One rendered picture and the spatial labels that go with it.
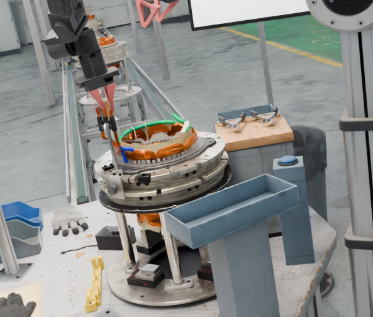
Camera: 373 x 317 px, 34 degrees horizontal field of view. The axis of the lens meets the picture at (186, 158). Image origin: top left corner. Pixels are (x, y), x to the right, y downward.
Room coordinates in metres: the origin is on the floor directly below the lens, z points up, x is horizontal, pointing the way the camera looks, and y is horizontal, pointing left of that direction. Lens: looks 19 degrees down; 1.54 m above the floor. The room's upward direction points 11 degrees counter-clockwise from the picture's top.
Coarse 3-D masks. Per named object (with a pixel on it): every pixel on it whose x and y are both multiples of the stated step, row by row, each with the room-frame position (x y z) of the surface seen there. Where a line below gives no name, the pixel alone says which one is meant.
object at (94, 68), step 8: (80, 56) 1.45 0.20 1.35; (88, 56) 1.42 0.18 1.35; (96, 56) 1.43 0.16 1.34; (88, 64) 1.43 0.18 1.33; (96, 64) 1.43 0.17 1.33; (104, 64) 1.45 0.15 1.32; (88, 72) 1.43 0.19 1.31; (96, 72) 1.43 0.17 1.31; (104, 72) 1.44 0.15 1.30; (112, 72) 1.43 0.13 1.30; (80, 80) 1.44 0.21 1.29; (88, 80) 1.42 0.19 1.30; (80, 88) 1.42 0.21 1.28
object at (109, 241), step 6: (102, 228) 1.63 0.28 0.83; (114, 228) 1.59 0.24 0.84; (132, 228) 1.59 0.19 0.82; (96, 234) 1.60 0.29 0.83; (102, 234) 1.59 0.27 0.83; (108, 234) 1.58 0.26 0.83; (114, 234) 1.57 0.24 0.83; (132, 234) 1.59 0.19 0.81; (96, 240) 1.59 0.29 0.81; (102, 240) 1.58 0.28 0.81; (108, 240) 1.57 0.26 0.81; (114, 240) 1.56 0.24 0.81; (120, 240) 1.56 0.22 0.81; (132, 240) 1.58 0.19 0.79; (102, 246) 1.58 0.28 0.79; (108, 246) 1.57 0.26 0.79; (114, 246) 1.57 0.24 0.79; (120, 246) 1.56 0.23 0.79
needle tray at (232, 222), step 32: (224, 192) 1.16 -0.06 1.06; (256, 192) 1.19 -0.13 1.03; (288, 192) 1.10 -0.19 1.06; (192, 224) 1.11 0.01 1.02; (224, 224) 1.04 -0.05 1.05; (256, 224) 1.09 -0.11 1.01; (224, 256) 1.06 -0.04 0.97; (256, 256) 1.08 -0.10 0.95; (224, 288) 1.09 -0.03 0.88; (256, 288) 1.08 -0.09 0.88
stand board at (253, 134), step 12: (276, 120) 1.59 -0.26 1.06; (216, 132) 1.58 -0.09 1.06; (228, 132) 1.56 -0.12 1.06; (240, 132) 1.54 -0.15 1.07; (252, 132) 1.52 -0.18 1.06; (264, 132) 1.50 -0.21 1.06; (276, 132) 1.48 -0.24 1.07; (288, 132) 1.46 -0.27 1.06; (228, 144) 1.47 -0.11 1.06; (240, 144) 1.47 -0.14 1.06; (252, 144) 1.47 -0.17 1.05; (264, 144) 1.47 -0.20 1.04
